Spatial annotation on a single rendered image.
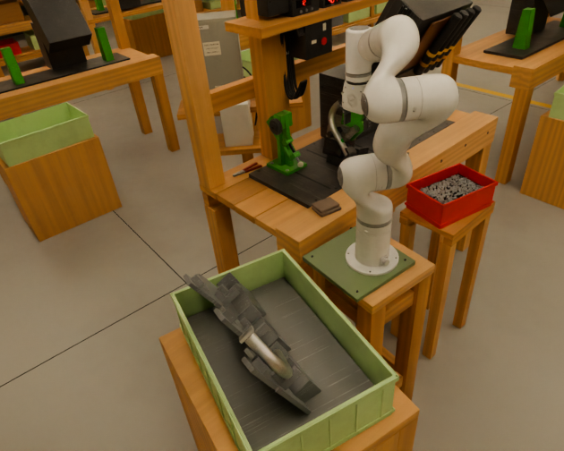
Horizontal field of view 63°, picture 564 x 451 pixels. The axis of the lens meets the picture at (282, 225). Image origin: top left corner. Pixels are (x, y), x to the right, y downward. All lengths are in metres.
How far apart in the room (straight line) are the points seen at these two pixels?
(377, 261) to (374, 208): 0.23
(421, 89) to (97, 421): 2.07
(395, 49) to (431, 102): 0.15
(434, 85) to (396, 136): 0.17
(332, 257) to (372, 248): 0.18
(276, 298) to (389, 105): 0.79
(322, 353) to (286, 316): 0.19
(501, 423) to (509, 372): 0.29
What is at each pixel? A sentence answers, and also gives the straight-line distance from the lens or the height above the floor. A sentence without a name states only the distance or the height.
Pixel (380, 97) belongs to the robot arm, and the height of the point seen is 1.58.
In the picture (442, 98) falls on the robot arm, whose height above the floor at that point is 1.56.
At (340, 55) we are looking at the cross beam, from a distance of 2.65.
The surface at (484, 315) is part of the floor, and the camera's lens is 2.81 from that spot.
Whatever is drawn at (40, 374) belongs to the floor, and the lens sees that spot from 2.86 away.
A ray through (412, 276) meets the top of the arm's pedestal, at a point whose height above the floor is 0.85.
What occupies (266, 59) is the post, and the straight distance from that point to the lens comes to 2.16.
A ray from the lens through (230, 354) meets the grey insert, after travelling 1.45.
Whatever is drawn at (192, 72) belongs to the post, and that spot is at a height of 1.42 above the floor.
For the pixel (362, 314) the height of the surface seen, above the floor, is 0.77.
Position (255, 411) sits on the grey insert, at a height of 0.85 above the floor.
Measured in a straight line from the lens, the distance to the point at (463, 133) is 2.57.
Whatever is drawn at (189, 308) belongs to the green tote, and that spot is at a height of 0.88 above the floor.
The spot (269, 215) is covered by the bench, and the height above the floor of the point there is 0.88.
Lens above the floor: 1.97
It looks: 36 degrees down
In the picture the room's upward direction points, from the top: 5 degrees counter-clockwise
